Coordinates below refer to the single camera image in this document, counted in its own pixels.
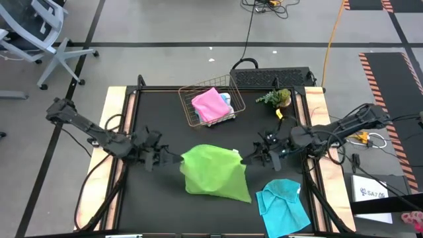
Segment grey office chair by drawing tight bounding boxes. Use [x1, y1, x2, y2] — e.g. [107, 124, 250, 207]
[0, 0, 100, 91]

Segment pink microfiber towel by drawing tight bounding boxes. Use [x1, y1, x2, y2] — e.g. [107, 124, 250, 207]
[191, 87, 231, 124]

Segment white cable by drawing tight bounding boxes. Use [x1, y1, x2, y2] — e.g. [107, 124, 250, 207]
[346, 132, 388, 149]

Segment yellow cable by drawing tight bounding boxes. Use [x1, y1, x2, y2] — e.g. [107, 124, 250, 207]
[321, 0, 347, 88]

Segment white waffle weave towel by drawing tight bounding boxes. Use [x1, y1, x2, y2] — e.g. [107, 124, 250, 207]
[206, 112, 236, 128]

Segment light wooden side board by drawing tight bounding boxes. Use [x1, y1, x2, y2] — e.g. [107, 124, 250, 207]
[75, 86, 137, 231]
[303, 86, 357, 232]

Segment blue towel with white tag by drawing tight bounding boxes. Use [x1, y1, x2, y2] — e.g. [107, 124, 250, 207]
[219, 93, 234, 115]

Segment gold wire basket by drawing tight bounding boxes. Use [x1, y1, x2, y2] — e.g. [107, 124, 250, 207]
[178, 75, 247, 128]

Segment blue microfiber towel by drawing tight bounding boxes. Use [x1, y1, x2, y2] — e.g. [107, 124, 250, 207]
[256, 178, 311, 238]

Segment grey chair base leg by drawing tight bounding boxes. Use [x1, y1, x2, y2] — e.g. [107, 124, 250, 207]
[0, 91, 30, 100]

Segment white printed box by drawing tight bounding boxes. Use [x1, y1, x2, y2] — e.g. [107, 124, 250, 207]
[350, 174, 394, 225]

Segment pink patterned object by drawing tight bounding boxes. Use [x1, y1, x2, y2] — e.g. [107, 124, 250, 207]
[401, 211, 423, 234]

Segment small potted plant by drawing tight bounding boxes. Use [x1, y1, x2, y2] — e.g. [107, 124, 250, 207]
[254, 88, 293, 110]

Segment black crossbar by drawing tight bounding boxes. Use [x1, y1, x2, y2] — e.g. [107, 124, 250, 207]
[350, 192, 423, 216]

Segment green microfiber towel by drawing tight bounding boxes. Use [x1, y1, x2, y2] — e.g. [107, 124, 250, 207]
[179, 144, 252, 204]

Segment tangled black floor cables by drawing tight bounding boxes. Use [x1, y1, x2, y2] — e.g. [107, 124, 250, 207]
[241, 0, 301, 20]

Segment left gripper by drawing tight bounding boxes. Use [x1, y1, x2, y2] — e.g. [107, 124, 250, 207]
[130, 141, 184, 172]

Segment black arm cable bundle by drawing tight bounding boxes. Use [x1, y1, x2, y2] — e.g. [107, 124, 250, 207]
[74, 114, 133, 232]
[302, 155, 354, 234]

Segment yellow power connector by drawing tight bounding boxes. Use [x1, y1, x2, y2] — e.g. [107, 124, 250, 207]
[355, 131, 370, 145]

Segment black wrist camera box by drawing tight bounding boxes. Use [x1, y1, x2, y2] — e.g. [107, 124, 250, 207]
[143, 130, 163, 147]
[264, 130, 282, 146]

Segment black aluminium station frame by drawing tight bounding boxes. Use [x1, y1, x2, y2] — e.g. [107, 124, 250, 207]
[104, 74, 327, 238]

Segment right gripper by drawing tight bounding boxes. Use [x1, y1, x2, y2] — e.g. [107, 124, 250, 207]
[240, 141, 293, 172]

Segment long black floor cable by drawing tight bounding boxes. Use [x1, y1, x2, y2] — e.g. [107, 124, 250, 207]
[233, 0, 259, 71]

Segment black computer case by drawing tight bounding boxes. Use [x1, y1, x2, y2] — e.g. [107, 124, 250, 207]
[229, 65, 315, 88]

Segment black mat with striped edge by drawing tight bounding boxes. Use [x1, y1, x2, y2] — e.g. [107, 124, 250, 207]
[342, 0, 395, 13]
[359, 52, 423, 195]

